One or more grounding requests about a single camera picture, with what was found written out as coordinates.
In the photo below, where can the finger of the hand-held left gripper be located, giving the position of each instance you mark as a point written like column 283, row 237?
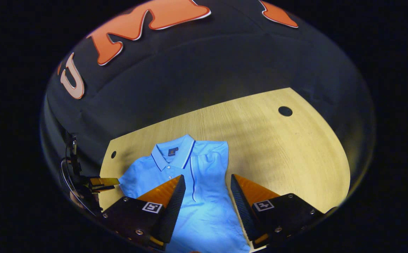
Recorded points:
column 103, row 182

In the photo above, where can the light blue T-shirt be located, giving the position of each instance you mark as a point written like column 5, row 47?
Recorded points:
column 207, row 211

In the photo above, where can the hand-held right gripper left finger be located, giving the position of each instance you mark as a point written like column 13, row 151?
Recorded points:
column 172, row 211

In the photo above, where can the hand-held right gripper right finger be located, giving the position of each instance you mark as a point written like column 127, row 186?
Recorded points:
column 241, row 207

